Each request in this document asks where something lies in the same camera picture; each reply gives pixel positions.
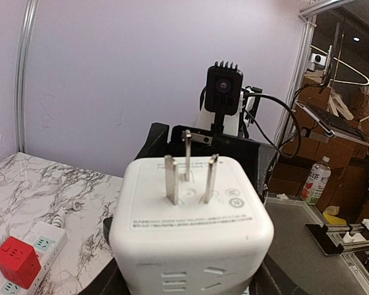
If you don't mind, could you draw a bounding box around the long white colourful power strip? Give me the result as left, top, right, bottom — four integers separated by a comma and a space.
0, 201, 82, 295

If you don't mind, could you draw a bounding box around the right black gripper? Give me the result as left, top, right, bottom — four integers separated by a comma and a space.
136, 123, 277, 197

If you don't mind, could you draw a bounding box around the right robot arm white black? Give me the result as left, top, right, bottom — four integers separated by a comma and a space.
136, 87, 277, 200

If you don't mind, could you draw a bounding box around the red cube socket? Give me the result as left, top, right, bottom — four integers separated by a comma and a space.
0, 236, 41, 289

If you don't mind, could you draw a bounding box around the left gripper black triangular left finger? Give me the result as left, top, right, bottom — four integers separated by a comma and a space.
79, 259, 129, 295

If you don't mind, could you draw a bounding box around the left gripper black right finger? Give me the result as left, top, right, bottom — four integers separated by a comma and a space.
252, 254, 308, 295

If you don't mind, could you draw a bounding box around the white cube socket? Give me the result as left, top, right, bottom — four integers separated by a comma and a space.
109, 130, 274, 294

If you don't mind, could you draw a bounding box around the red white drink can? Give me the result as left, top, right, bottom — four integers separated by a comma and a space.
301, 156, 331, 205

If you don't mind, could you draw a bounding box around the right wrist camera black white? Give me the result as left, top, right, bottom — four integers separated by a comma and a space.
204, 61, 243, 133

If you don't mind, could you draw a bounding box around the right aluminium frame post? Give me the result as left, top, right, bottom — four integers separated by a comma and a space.
14, 0, 39, 153

